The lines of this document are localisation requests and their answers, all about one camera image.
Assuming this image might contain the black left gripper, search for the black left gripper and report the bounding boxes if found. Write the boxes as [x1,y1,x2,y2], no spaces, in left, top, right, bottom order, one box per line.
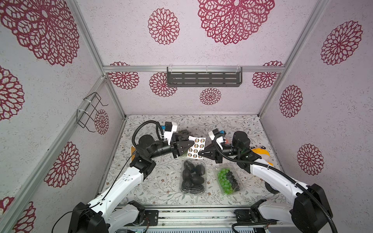
[149,133,194,160]

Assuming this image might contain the sticker label sheet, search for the sticker label sheet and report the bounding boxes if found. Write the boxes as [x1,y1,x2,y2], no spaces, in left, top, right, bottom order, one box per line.
[187,136,206,160]

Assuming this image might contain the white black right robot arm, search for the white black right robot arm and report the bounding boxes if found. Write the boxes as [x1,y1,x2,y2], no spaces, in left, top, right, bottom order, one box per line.
[199,129,338,233]

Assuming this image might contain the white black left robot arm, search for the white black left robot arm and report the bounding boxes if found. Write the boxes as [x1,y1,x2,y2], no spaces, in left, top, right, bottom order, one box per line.
[68,133,194,233]

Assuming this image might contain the clear box purple grapes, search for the clear box purple grapes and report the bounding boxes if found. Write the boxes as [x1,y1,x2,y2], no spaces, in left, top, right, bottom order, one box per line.
[177,129,192,138]

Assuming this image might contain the clear box green grapes blueberries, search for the clear box green grapes blueberries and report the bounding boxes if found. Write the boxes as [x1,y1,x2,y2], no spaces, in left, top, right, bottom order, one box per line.
[215,165,243,196]

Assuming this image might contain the white wooden tissue box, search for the white wooden tissue box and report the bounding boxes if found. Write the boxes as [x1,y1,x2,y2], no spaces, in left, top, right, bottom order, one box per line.
[130,146,136,162]

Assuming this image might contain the yellow red plush toy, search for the yellow red plush toy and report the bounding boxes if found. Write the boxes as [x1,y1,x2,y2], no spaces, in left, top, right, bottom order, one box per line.
[252,147,273,166]

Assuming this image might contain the black round alarm clock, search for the black round alarm clock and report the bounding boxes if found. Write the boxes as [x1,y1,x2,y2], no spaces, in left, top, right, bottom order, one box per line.
[265,182,280,194]

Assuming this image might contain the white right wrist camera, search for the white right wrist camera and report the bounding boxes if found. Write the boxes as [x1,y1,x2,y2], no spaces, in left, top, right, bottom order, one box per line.
[208,129,226,150]

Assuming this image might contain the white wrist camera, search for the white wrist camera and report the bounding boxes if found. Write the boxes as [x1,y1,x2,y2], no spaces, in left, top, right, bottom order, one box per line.
[208,129,226,150]
[162,121,177,145]

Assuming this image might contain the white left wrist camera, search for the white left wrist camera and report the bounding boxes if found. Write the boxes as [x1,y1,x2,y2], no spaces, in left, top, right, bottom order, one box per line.
[162,121,177,145]

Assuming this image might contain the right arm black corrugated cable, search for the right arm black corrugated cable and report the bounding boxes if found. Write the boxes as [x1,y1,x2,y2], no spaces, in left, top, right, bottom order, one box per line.
[212,135,339,233]

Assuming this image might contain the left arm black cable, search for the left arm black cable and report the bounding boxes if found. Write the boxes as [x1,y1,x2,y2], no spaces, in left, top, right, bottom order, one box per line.
[51,120,164,233]

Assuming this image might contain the grey metal wall shelf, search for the grey metal wall shelf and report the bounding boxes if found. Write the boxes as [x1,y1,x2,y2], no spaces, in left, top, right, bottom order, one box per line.
[166,67,243,87]

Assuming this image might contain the aluminium mounting rail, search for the aluminium mounting rail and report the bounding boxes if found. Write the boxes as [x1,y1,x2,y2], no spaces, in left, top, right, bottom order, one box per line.
[74,206,320,229]

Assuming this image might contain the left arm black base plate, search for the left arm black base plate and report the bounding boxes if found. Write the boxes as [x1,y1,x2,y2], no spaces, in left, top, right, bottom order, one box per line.
[128,210,159,227]

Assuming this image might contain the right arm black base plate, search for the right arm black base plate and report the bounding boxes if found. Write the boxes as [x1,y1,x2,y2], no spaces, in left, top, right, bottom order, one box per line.
[234,209,277,226]

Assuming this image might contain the black wire wall rack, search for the black wire wall rack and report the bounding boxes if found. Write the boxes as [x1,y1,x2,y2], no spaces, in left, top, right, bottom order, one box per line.
[76,92,109,135]

